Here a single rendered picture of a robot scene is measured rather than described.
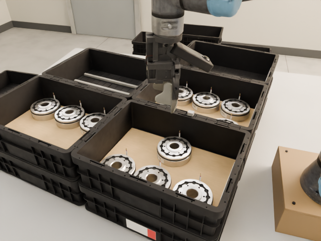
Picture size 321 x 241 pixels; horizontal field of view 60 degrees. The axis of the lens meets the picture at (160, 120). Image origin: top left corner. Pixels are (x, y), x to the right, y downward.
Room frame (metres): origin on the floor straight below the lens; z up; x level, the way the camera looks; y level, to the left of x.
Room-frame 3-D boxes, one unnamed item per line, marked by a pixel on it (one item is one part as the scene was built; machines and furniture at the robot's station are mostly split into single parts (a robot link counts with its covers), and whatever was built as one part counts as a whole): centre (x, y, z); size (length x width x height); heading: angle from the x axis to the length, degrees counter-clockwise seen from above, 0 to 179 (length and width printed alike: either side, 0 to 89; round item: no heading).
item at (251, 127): (0.83, -0.14, 0.92); 0.40 x 0.30 x 0.02; 64
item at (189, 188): (0.44, -0.08, 0.86); 0.05 x 0.05 x 0.01
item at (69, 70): (1.00, 0.22, 0.87); 0.40 x 0.30 x 0.11; 64
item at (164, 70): (0.65, -0.01, 1.13); 0.09 x 0.08 x 0.12; 96
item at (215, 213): (0.56, -0.01, 0.92); 0.40 x 0.30 x 0.02; 64
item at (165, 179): (0.49, 0.02, 0.86); 0.10 x 0.10 x 0.01
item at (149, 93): (0.83, -0.14, 0.87); 0.40 x 0.30 x 0.11; 64
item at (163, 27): (0.65, -0.02, 1.21); 0.08 x 0.08 x 0.05
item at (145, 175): (0.49, 0.02, 0.86); 0.05 x 0.05 x 0.01
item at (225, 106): (0.84, -0.27, 0.86); 0.10 x 0.10 x 0.01
